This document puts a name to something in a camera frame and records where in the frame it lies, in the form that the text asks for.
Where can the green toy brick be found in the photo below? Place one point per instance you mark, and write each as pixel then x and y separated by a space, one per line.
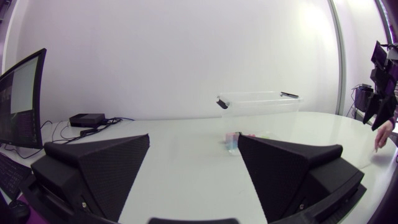
pixel 268 136

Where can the black computer mouse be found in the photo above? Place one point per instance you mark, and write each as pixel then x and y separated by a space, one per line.
pixel 19 210

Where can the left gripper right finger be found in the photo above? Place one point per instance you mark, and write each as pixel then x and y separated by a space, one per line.
pixel 280 174

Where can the dark screen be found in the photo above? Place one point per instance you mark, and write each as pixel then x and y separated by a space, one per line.
pixel 21 102

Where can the black power brick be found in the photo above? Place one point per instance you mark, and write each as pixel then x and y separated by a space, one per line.
pixel 87 119

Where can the person's hand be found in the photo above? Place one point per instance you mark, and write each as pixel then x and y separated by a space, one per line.
pixel 384 133

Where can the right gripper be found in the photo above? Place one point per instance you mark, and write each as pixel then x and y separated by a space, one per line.
pixel 385 70

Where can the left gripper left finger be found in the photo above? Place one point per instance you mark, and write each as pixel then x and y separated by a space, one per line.
pixel 105 174

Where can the black keyboard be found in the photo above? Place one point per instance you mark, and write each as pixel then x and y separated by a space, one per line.
pixel 11 177

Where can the clear plastic container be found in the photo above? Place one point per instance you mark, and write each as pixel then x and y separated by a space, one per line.
pixel 258 104

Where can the red toy brick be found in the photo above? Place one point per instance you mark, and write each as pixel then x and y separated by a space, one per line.
pixel 251 135

